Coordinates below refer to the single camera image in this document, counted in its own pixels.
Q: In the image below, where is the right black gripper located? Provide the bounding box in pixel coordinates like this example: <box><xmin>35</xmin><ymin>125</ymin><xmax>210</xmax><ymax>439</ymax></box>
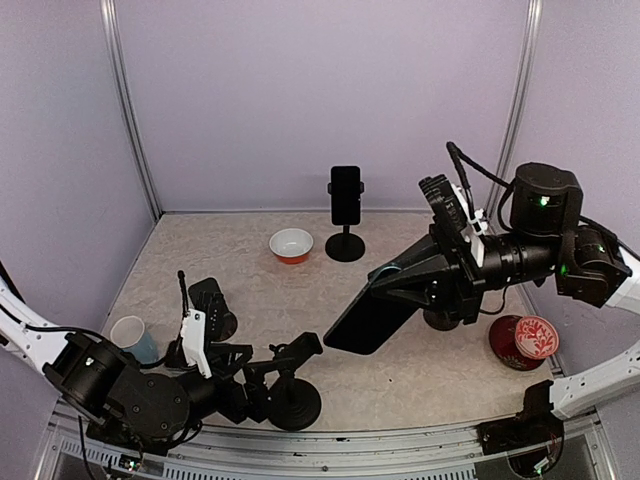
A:
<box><xmin>371</xmin><ymin>219</ymin><xmax>563</xmax><ymax>327</ymax></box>

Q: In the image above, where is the black pole phone stand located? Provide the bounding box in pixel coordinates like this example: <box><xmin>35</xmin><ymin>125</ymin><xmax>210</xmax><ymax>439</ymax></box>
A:
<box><xmin>268</xmin><ymin>332</ymin><xmax>323</xmax><ymax>432</ymax></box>
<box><xmin>325</xmin><ymin>225</ymin><xmax>366</xmax><ymax>263</ymax></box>

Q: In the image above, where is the black teal phone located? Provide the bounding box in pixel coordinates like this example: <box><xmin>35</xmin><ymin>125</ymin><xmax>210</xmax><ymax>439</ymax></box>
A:
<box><xmin>327</xmin><ymin>166</ymin><xmax>364</xmax><ymax>226</ymax></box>

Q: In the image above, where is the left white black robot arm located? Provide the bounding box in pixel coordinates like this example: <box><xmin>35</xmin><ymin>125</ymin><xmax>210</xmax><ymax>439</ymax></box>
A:
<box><xmin>1</xmin><ymin>273</ymin><xmax>292</xmax><ymax>451</ymax></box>

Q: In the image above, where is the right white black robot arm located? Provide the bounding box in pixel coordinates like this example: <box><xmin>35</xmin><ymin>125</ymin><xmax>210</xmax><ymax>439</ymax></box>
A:
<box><xmin>369</xmin><ymin>163</ymin><xmax>639</xmax><ymax>325</ymax></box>

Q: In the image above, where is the right flat black phone stand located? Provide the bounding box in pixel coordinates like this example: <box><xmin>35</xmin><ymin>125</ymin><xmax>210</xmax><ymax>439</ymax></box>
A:
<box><xmin>423</xmin><ymin>310</ymin><xmax>460</xmax><ymax>332</ymax></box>

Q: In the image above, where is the flat black phone stand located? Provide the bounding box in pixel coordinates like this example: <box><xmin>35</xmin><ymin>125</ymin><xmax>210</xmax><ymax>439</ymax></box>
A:
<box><xmin>423</xmin><ymin>310</ymin><xmax>460</xmax><ymax>332</ymax></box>
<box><xmin>188</xmin><ymin>277</ymin><xmax>238</xmax><ymax>342</ymax></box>

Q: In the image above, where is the left flat black phone stand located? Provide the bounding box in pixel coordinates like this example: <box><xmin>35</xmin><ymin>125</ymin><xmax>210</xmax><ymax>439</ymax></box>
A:
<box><xmin>188</xmin><ymin>277</ymin><xmax>238</xmax><ymax>342</ymax></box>

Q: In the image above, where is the dark red saucer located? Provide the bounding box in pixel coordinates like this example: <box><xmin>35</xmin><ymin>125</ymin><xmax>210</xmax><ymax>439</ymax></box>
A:
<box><xmin>488</xmin><ymin>315</ymin><xmax>544</xmax><ymax>371</ymax></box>

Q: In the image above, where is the light blue mug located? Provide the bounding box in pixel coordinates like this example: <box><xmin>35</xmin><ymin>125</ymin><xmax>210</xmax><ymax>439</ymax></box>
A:
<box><xmin>109</xmin><ymin>315</ymin><xmax>160</xmax><ymax>364</ymax></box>

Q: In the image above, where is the red patterned bowl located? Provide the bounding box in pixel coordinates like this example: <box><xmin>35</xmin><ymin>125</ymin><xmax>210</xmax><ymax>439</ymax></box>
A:
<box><xmin>515</xmin><ymin>316</ymin><xmax>560</xmax><ymax>360</ymax></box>

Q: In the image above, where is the orange white bowl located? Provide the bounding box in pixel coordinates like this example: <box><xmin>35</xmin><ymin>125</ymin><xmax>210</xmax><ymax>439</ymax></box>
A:
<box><xmin>269</xmin><ymin>228</ymin><xmax>314</xmax><ymax>265</ymax></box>

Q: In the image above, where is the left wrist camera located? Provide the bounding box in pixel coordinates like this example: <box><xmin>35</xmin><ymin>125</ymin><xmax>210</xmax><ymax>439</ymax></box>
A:
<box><xmin>180</xmin><ymin>299</ymin><xmax>215</xmax><ymax>379</ymax></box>

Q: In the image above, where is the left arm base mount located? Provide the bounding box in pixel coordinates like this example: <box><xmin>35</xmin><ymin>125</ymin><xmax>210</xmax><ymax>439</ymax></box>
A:
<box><xmin>86</xmin><ymin>420</ymin><xmax>171</xmax><ymax>456</ymax></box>

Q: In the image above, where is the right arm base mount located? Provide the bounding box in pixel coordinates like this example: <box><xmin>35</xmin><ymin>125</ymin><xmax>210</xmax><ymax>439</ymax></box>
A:
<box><xmin>477</xmin><ymin>380</ymin><xmax>564</xmax><ymax>455</ymax></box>

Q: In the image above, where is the right aluminium frame post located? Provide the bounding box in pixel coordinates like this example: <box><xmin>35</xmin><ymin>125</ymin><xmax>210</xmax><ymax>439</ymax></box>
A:
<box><xmin>480</xmin><ymin>0</ymin><xmax>544</xmax><ymax>221</ymax></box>

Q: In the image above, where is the aluminium frame post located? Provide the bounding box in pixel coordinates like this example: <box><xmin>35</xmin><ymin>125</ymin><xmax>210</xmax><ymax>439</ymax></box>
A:
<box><xmin>100</xmin><ymin>0</ymin><xmax>164</xmax><ymax>223</ymax></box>
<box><xmin>480</xmin><ymin>0</ymin><xmax>544</xmax><ymax>221</ymax></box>

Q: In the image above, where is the left aluminium frame post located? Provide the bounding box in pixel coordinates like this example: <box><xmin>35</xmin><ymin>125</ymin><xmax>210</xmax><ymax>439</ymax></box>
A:
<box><xmin>100</xmin><ymin>0</ymin><xmax>164</xmax><ymax>223</ymax></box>

